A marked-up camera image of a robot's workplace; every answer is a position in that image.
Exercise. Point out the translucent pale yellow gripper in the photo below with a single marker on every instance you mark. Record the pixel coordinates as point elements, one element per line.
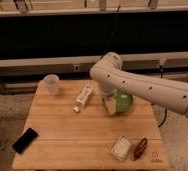
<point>110,104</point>

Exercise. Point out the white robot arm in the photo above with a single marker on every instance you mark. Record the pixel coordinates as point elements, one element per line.
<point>108,73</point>

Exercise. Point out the green ceramic bowl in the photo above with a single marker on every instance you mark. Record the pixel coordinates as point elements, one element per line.
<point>123,102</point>

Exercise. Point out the white tube bottle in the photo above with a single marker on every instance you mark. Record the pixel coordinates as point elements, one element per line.
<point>82,98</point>

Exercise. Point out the wooden table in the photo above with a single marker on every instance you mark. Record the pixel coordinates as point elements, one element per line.
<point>69,140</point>

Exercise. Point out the red brown oblong object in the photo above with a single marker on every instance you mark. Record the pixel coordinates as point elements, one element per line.
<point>139,150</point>

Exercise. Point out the clear plastic cup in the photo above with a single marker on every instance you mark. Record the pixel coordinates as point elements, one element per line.
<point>51,82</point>

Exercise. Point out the black smartphone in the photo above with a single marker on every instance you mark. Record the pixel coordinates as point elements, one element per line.
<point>24,140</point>

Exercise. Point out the white wall outlet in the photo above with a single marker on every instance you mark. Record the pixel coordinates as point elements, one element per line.
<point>77,67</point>

